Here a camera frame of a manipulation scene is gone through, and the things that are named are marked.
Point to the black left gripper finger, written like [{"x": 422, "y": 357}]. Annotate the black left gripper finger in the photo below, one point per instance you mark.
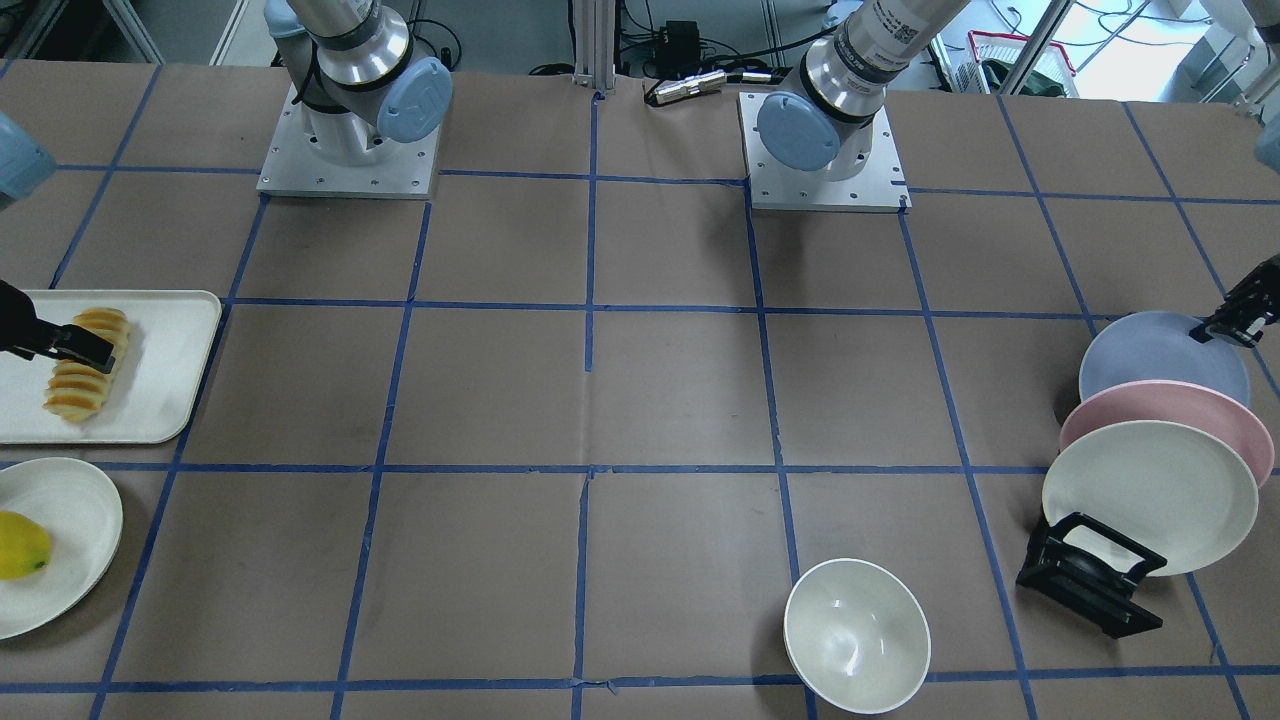
[{"x": 1247, "y": 308}]

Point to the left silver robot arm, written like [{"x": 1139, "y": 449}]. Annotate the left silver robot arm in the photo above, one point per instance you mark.
[{"x": 845, "y": 74}]

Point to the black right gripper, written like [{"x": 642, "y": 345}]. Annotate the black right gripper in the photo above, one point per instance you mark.
[{"x": 12, "y": 318}]

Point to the white rectangular tray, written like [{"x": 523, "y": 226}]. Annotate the white rectangular tray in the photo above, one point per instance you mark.
[{"x": 156, "y": 384}]

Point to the black plate rack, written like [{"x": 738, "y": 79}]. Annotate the black plate rack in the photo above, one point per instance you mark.
[{"x": 1083, "y": 583}]

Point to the yellow lemon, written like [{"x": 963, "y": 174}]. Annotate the yellow lemon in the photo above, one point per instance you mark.
[{"x": 26, "y": 546}]

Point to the white round plate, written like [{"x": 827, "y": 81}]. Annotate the white round plate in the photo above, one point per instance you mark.
[{"x": 81, "y": 509}]

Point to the pink plate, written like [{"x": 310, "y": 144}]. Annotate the pink plate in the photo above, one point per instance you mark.
[{"x": 1180, "y": 402}]

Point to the silver cable connector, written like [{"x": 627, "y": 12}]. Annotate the silver cable connector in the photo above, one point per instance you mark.
[{"x": 670, "y": 91}]

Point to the blue plate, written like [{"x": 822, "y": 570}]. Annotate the blue plate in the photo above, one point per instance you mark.
[{"x": 1159, "y": 346}]

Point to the white bowl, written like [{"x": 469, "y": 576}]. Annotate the white bowl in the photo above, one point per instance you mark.
[{"x": 856, "y": 636}]

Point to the white plate in rack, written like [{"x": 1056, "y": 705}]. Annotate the white plate in rack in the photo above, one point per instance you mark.
[{"x": 1177, "y": 490}]

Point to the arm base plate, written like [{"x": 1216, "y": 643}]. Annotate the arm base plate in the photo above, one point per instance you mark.
[
  {"x": 799, "y": 160},
  {"x": 314, "y": 155}
]

